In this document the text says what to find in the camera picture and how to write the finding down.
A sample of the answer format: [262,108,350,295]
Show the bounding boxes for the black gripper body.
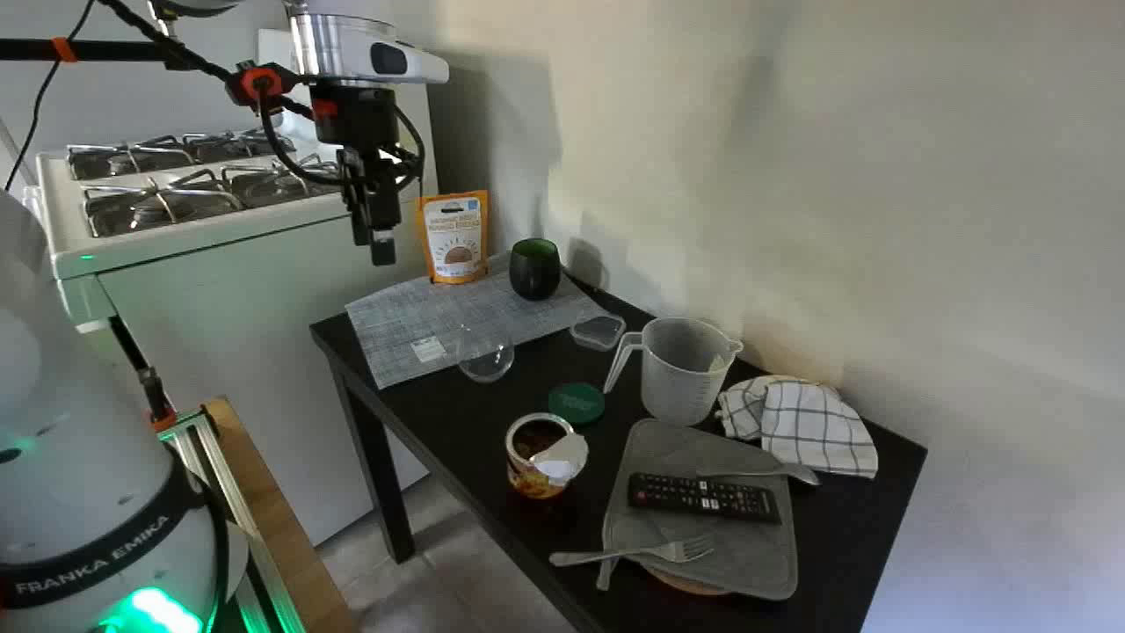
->
[309,80,408,190]

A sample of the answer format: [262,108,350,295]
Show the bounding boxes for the white checked towel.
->
[714,373,882,483]

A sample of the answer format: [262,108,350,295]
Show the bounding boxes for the clear plastic measuring jug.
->
[601,313,746,429]

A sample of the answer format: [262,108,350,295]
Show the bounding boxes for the orange snack pouch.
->
[410,190,496,292]

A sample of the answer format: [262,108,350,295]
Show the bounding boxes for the white cabinet with trays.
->
[30,128,442,545]

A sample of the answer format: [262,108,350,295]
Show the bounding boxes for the dark green cup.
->
[506,235,567,303]

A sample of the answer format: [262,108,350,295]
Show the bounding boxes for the small clear bowl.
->
[458,339,519,387]

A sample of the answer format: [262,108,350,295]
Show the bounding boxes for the black table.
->
[309,263,930,633]

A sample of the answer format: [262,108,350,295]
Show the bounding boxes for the clear plastic food container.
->
[569,313,629,356]

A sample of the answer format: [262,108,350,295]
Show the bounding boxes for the black pole with orange clamps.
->
[0,0,309,121]

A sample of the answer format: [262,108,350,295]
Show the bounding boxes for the green round lid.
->
[545,381,609,429]

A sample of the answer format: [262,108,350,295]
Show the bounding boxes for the wooden board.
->
[200,397,361,633]

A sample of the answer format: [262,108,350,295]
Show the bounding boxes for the silver fork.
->
[545,536,719,572]

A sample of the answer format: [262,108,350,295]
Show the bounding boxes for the black TV remote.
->
[624,468,783,528]

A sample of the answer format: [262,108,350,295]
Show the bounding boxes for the grey quilted pot holder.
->
[593,418,800,604]

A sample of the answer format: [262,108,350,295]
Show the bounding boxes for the round wooden coaster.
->
[640,561,739,603]

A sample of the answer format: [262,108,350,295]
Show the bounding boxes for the black cable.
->
[0,0,99,197]

